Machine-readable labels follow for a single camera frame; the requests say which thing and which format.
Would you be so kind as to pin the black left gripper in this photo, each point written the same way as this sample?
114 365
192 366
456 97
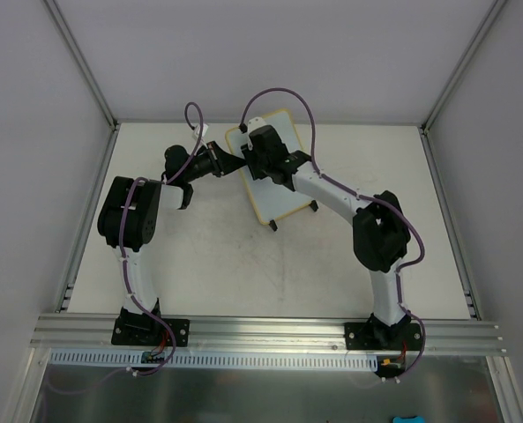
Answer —
216 159

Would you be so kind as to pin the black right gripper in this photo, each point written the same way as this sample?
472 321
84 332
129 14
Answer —
252 159

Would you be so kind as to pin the yellow framed small whiteboard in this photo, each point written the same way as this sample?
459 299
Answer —
270 200

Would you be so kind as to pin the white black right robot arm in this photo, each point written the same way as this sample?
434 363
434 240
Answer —
380 235

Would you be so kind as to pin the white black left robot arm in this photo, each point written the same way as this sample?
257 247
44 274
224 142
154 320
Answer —
128 218

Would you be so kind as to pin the black right whiteboard stand foot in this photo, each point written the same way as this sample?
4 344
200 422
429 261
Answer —
314 205

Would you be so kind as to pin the black whiteboard stand foot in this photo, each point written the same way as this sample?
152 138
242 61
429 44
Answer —
273 225
314 205

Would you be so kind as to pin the black left whiteboard stand foot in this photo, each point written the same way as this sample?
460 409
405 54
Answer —
273 225

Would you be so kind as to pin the blue object at bottom edge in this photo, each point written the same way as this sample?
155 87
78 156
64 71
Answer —
413 419

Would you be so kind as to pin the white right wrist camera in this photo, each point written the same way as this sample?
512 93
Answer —
256 121

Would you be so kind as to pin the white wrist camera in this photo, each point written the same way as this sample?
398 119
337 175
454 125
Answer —
199 132
256 121

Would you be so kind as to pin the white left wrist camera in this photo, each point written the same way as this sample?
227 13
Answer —
199 132

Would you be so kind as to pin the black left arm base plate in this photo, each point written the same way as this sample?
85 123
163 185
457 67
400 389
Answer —
141 330

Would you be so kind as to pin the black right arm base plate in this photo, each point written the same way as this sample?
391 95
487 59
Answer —
361 336

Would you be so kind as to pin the white slotted cable duct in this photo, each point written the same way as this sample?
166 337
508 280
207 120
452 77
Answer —
218 360

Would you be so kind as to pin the left aluminium frame post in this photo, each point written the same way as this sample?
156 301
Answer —
59 20

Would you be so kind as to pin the aluminium frame post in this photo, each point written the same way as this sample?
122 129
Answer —
458 72
59 20

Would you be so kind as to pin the aluminium mounting rail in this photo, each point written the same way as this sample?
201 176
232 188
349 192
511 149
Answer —
270 335

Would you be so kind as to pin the right aluminium frame post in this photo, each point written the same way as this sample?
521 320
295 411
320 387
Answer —
458 72

